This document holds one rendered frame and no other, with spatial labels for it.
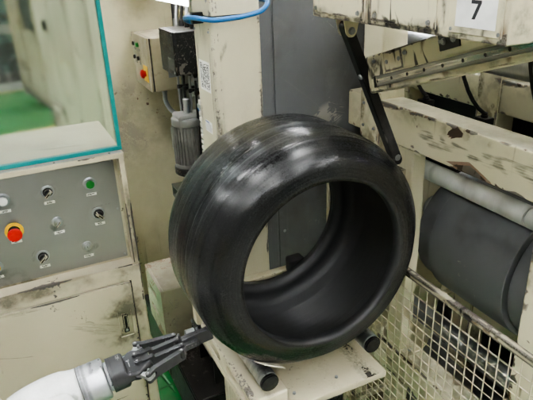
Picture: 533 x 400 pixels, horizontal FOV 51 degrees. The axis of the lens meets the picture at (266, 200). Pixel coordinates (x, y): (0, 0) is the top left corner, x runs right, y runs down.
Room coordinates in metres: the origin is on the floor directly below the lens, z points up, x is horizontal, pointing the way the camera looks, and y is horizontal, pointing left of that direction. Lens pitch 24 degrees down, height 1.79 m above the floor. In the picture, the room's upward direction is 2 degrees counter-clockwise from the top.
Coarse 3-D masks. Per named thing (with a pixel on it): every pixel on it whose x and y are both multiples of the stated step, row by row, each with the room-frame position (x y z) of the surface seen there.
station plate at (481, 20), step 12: (468, 0) 0.97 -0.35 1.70; (480, 0) 0.95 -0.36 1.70; (492, 0) 0.93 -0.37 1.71; (456, 12) 1.00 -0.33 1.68; (468, 12) 0.97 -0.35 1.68; (480, 12) 0.95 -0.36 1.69; (492, 12) 0.92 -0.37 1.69; (456, 24) 0.99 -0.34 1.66; (468, 24) 0.97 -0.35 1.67; (480, 24) 0.94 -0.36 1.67; (492, 24) 0.92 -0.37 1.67
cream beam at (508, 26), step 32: (320, 0) 1.40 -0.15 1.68; (352, 0) 1.28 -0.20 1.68; (384, 0) 1.18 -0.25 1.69; (416, 0) 1.09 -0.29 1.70; (448, 0) 1.02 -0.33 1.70; (512, 0) 0.90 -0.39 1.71; (416, 32) 1.09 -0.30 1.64; (448, 32) 1.01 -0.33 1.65; (480, 32) 0.94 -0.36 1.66; (512, 32) 0.90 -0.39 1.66
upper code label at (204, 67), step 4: (200, 60) 1.43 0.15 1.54; (200, 64) 1.43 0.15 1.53; (204, 64) 1.40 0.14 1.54; (208, 64) 1.38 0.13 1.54; (200, 68) 1.43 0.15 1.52; (204, 68) 1.41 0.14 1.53; (208, 68) 1.38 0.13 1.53; (200, 72) 1.44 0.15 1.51; (204, 72) 1.41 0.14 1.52; (208, 72) 1.38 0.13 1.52; (200, 76) 1.44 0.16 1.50; (204, 76) 1.41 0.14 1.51; (208, 76) 1.38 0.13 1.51; (204, 80) 1.41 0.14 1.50; (208, 80) 1.39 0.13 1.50; (204, 84) 1.42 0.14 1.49; (208, 84) 1.39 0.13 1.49; (204, 88) 1.42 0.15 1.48; (208, 88) 1.39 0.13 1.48
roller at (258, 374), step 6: (246, 360) 1.06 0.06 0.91; (252, 360) 1.05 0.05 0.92; (252, 366) 1.03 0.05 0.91; (258, 366) 1.02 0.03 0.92; (264, 366) 1.02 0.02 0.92; (252, 372) 1.02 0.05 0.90; (258, 372) 1.01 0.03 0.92; (264, 372) 1.00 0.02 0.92; (270, 372) 1.00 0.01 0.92; (258, 378) 1.00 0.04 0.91; (264, 378) 0.99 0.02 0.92; (270, 378) 0.99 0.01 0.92; (276, 378) 0.99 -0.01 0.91; (264, 384) 0.98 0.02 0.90; (270, 384) 0.99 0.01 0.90; (276, 384) 0.99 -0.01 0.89; (264, 390) 0.98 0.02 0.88
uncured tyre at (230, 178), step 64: (256, 128) 1.18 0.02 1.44; (320, 128) 1.14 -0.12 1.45; (192, 192) 1.10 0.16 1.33; (256, 192) 0.99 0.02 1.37; (384, 192) 1.10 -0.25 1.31; (192, 256) 0.99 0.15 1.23; (320, 256) 1.35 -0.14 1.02; (384, 256) 1.24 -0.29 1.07; (256, 320) 1.20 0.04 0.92; (320, 320) 1.19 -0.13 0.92
